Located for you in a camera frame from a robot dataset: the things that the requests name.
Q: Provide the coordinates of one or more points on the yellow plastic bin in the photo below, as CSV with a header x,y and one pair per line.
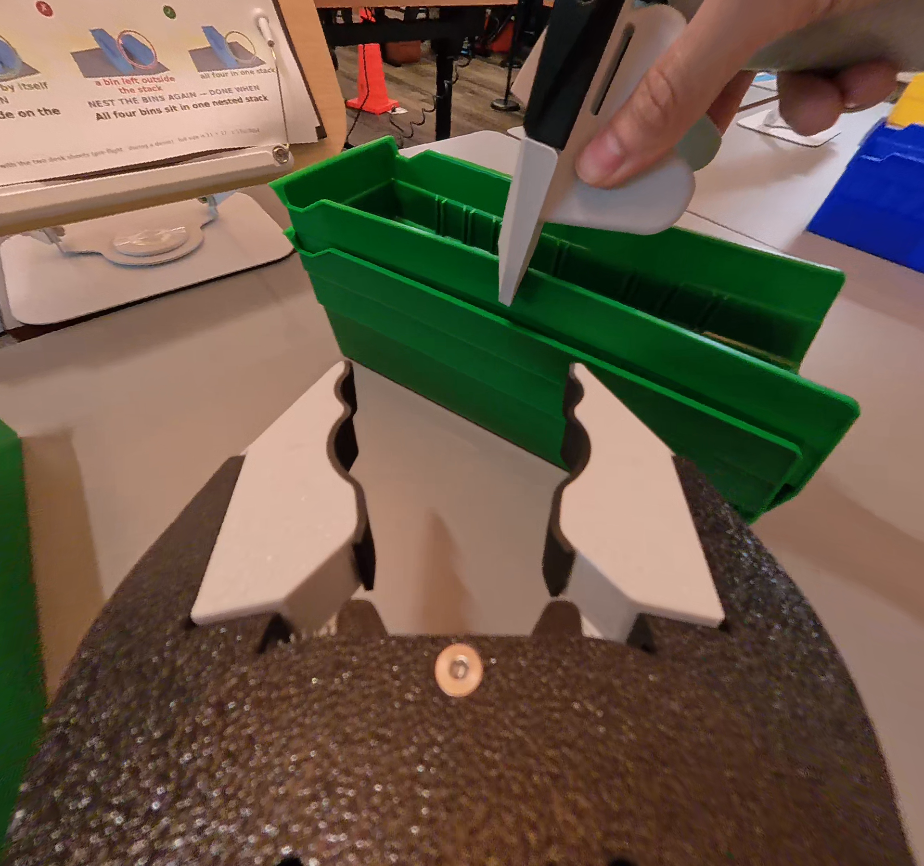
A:
x,y
907,101

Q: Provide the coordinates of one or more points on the printed instruction sheet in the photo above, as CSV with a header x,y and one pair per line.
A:
x,y
130,58

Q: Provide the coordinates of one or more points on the wooden-top table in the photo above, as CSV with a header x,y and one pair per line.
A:
x,y
419,0

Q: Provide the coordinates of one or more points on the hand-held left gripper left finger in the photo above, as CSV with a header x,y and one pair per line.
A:
x,y
282,534

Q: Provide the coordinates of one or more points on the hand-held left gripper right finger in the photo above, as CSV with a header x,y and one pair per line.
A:
x,y
635,534

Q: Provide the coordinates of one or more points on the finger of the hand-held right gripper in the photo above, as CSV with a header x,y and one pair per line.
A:
x,y
532,202

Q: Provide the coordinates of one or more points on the white flat plate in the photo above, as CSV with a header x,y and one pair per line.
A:
x,y
794,122

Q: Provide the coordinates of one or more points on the instruction sheet on stand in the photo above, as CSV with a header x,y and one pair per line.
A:
x,y
311,43

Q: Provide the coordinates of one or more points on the orange traffic cone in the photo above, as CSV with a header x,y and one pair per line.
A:
x,y
376,86

